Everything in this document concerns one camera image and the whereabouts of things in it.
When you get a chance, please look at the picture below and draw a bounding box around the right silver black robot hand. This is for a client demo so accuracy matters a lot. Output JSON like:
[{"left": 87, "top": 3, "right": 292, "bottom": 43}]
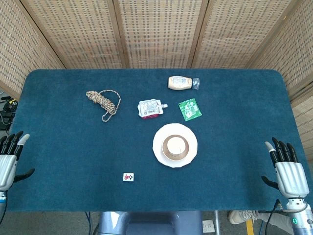
[{"left": 261, "top": 137, "right": 310, "bottom": 198}]

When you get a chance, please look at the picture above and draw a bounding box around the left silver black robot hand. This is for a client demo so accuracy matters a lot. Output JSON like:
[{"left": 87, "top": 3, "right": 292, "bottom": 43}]
[{"left": 0, "top": 131, "right": 36, "bottom": 192}]

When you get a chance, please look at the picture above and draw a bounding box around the white paper cup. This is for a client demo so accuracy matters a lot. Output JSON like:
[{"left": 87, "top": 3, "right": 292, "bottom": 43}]
[{"left": 167, "top": 136, "right": 187, "bottom": 158}]

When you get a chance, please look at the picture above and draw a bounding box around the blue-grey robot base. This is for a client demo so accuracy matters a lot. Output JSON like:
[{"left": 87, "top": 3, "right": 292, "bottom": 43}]
[{"left": 92, "top": 211, "right": 204, "bottom": 235}]

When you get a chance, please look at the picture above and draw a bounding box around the black floor equipment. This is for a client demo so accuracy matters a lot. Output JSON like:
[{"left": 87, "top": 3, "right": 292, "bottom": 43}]
[{"left": 0, "top": 96, "right": 19, "bottom": 131}]

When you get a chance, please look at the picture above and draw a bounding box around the beige sneaker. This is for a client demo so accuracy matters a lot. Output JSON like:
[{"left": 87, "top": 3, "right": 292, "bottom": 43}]
[{"left": 228, "top": 210, "right": 260, "bottom": 225}]

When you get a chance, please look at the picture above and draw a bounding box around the blue table mat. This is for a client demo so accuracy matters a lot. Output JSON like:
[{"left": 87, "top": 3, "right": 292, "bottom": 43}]
[{"left": 4, "top": 69, "right": 306, "bottom": 212}]

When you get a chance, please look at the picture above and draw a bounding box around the metal table leg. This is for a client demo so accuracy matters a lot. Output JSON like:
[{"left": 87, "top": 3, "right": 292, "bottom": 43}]
[{"left": 213, "top": 211, "right": 221, "bottom": 235}]

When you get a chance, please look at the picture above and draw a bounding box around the white paper label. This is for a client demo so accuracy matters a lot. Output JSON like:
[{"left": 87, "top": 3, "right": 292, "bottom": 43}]
[{"left": 202, "top": 220, "right": 216, "bottom": 234}]

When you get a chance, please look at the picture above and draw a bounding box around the woven bamboo screen panel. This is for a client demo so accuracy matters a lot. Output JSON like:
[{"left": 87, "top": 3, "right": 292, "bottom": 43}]
[
  {"left": 247, "top": 0, "right": 313, "bottom": 101},
  {"left": 112, "top": 0, "right": 210, "bottom": 69},
  {"left": 0, "top": 0, "right": 66, "bottom": 99},
  {"left": 187, "top": 0, "right": 299, "bottom": 70},
  {"left": 20, "top": 0, "right": 126, "bottom": 70}
]

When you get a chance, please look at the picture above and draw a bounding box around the green sachet packet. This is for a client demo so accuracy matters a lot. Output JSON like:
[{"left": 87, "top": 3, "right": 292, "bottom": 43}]
[{"left": 178, "top": 98, "right": 203, "bottom": 122}]

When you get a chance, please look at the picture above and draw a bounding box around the beige bowl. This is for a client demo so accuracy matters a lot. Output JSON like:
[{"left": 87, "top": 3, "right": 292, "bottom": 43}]
[{"left": 161, "top": 134, "right": 192, "bottom": 162}]

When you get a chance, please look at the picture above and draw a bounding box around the white plate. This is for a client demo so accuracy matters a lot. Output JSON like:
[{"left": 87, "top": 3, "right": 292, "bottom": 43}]
[{"left": 152, "top": 123, "right": 198, "bottom": 168}]

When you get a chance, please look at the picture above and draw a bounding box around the beige sauce bottle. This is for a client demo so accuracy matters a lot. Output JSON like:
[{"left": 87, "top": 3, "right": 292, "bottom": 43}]
[{"left": 167, "top": 75, "right": 200, "bottom": 90}]

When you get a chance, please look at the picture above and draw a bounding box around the white red spout pouch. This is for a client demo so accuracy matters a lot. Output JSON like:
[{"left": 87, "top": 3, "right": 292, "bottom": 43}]
[{"left": 137, "top": 98, "right": 169, "bottom": 120}]

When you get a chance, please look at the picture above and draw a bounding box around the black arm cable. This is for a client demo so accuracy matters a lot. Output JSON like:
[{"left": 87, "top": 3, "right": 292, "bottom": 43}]
[{"left": 265, "top": 199, "right": 284, "bottom": 229}]

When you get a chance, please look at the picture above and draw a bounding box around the blue floor cable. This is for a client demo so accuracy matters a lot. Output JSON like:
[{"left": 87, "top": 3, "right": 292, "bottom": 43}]
[{"left": 84, "top": 211, "right": 92, "bottom": 235}]

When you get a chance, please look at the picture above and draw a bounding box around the coiled beige rope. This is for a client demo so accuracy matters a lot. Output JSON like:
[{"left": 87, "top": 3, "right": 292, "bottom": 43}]
[{"left": 86, "top": 90, "right": 122, "bottom": 122}]

